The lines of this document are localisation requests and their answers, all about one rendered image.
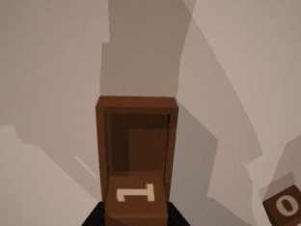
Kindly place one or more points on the brown number cube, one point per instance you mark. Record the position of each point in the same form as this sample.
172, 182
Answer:
284, 208
135, 201

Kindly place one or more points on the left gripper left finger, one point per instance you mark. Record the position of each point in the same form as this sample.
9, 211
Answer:
95, 218

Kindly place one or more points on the brown rectangular tray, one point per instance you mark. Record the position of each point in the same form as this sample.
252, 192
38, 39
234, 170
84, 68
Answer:
136, 136

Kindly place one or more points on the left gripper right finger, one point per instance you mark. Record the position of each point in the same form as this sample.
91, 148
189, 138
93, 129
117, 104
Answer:
175, 218

